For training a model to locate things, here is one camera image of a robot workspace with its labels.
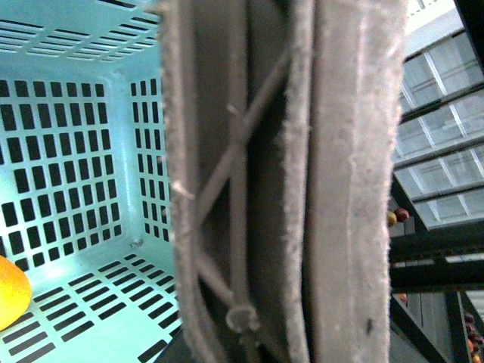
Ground yellow mango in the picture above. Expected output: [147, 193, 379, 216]
[1, 256, 33, 330]

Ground glass door refrigerator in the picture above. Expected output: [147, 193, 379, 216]
[393, 30, 483, 229]

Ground brown basket handle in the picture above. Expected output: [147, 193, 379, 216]
[154, 1, 315, 362]
[304, 1, 407, 362]

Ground light blue plastic basket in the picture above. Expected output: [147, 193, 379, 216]
[1, 1, 181, 362]

